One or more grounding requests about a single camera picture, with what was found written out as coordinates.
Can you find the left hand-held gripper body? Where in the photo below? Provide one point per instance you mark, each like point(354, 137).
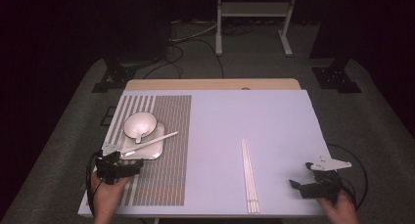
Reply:
point(112, 170)

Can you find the person's right hand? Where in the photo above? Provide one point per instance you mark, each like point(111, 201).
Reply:
point(342, 212)

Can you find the row of white chopsticks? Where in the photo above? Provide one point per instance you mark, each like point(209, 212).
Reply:
point(251, 185)

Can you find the brown and white striped placemat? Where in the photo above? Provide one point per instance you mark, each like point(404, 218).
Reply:
point(173, 171)

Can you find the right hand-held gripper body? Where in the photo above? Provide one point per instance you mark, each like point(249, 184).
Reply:
point(326, 185)

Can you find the dark floor hatch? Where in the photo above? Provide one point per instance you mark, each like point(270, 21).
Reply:
point(108, 116)

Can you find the white plastic chopstick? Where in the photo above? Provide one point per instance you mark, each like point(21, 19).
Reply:
point(150, 142)

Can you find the black stand base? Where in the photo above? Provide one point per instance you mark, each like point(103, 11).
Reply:
point(336, 79)
point(114, 77)

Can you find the person's left hand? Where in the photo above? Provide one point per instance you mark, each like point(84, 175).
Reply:
point(104, 198)

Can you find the black box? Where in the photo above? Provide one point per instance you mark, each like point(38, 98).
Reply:
point(150, 41)

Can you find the white spoon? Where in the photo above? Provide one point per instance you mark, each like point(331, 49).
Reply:
point(138, 138)

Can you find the white bowl with dark rim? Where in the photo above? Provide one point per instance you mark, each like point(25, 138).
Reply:
point(147, 119)

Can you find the white metal stand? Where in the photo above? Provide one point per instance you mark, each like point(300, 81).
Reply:
point(253, 9)

